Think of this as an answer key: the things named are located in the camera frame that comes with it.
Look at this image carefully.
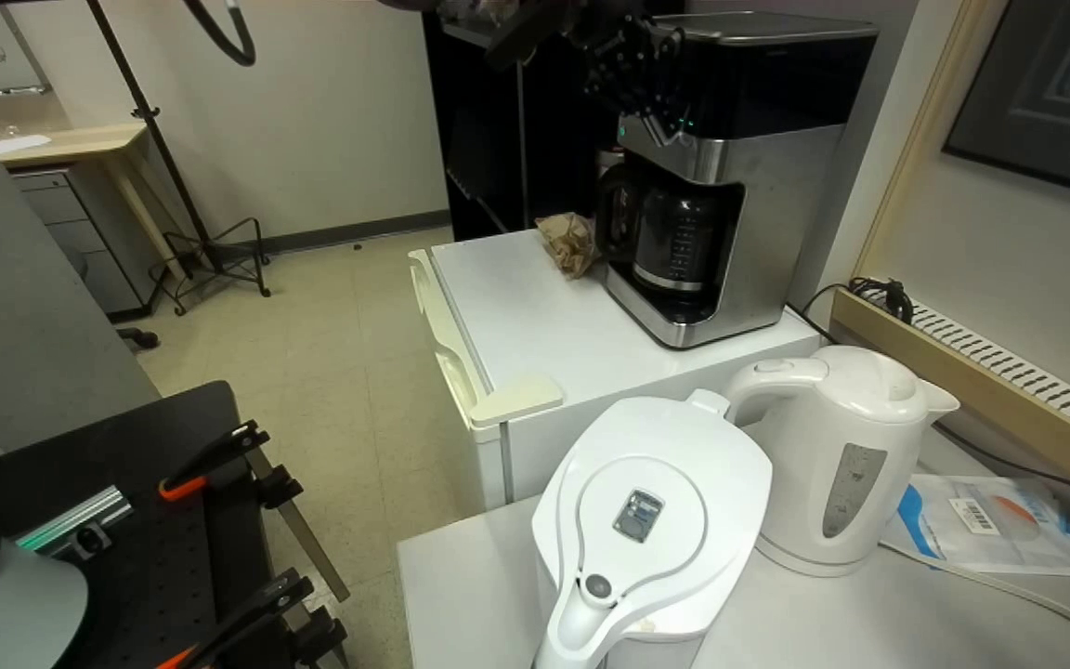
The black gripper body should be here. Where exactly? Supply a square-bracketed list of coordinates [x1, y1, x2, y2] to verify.
[567, 7, 694, 94]

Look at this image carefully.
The grey round robot base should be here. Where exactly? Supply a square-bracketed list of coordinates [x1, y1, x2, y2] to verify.
[0, 539, 93, 669]

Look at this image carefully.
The black and steel coffee machine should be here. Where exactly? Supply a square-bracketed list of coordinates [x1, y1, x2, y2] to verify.
[592, 12, 879, 354]

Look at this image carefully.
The glass coffee carafe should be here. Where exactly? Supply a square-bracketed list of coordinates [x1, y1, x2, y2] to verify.
[592, 155, 729, 316]

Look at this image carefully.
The black shelf cabinet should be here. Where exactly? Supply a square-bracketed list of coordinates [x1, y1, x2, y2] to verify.
[416, 7, 637, 246]

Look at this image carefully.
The crumpled brown paper ball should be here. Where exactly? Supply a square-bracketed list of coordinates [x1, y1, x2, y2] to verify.
[530, 208, 602, 281]

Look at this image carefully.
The white mini fridge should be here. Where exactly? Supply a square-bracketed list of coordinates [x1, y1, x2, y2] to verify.
[406, 228, 832, 514]

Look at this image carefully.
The dark framed picture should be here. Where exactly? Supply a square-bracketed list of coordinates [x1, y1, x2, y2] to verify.
[941, 0, 1070, 208]

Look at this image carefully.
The white electric kettle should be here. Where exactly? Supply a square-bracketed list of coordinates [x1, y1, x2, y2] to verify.
[719, 343, 967, 574]

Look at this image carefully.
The white water filter pitcher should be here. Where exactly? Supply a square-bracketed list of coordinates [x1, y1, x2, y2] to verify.
[528, 387, 777, 669]

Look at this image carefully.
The wooden radiator cover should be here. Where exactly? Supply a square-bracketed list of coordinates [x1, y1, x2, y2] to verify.
[829, 273, 1070, 514]

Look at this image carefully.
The black tripod stand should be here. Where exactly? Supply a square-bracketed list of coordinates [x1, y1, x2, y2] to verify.
[86, 0, 276, 316]

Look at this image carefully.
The plastic bag with blue paper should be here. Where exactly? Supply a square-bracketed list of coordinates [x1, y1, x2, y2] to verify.
[876, 468, 1070, 583]

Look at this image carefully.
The wooden strip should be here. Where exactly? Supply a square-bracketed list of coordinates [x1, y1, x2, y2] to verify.
[245, 447, 353, 604]

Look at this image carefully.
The small black floor object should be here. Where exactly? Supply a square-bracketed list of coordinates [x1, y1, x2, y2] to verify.
[115, 321, 162, 358]

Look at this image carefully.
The grey filing cabinet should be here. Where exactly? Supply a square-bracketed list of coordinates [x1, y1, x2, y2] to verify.
[10, 162, 162, 324]

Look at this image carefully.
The light wooden desk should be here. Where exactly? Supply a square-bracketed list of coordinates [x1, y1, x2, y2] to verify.
[0, 116, 193, 288]

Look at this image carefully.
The grey partition panel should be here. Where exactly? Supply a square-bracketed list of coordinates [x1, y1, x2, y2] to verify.
[0, 70, 162, 457]

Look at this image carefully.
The black perforated robot table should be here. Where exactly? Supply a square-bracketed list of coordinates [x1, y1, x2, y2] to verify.
[0, 380, 281, 669]

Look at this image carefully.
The green and silver label plate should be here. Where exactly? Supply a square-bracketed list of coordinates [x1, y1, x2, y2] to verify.
[10, 484, 136, 560]

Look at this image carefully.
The black power cable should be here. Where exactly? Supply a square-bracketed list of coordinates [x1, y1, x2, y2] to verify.
[798, 272, 922, 345]

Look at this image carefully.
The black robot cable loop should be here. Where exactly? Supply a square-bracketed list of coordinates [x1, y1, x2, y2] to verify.
[177, 0, 260, 70]

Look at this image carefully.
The black clamp with orange handle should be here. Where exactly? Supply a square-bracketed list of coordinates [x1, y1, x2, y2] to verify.
[153, 416, 309, 514]
[153, 566, 353, 669]

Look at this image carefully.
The grey kettle cable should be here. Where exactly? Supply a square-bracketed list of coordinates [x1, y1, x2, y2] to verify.
[876, 539, 1070, 666]

